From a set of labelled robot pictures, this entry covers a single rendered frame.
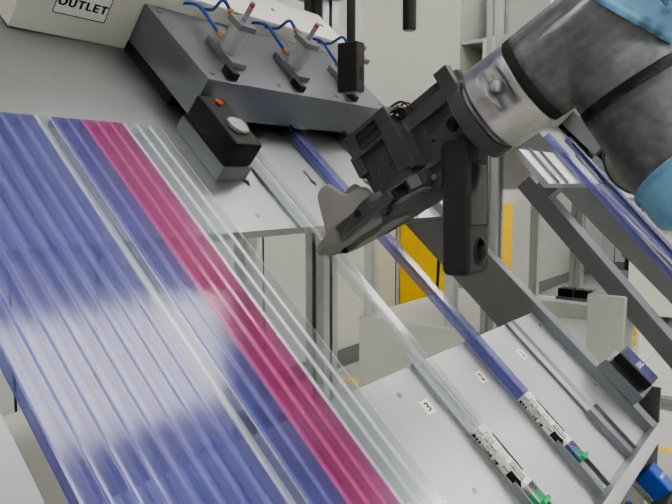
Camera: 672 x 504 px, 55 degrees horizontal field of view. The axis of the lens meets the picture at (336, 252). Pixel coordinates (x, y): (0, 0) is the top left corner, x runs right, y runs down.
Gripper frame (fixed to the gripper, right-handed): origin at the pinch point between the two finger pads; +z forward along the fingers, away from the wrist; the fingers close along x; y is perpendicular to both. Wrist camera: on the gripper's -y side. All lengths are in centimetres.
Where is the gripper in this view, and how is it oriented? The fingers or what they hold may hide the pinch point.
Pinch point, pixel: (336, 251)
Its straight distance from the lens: 64.3
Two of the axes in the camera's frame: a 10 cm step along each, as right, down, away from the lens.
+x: -6.0, 0.8, -8.0
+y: -4.3, -8.7, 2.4
